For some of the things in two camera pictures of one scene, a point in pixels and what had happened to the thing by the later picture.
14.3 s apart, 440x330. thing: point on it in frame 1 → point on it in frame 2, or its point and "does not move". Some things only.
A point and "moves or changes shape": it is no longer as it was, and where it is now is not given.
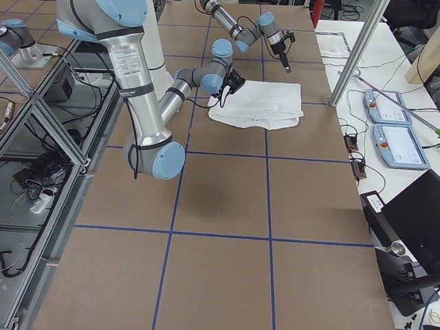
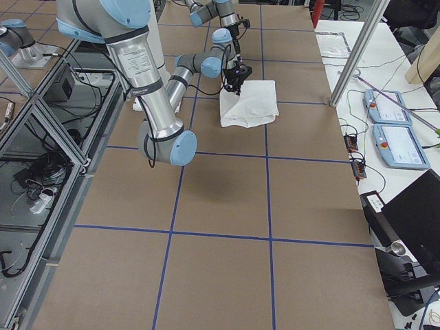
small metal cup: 398,248 does not move
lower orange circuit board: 359,170 does not move
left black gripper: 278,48 → 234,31
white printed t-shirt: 267,105 moves or changes shape
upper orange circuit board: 351,143 does not move
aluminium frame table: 50,141 does not move
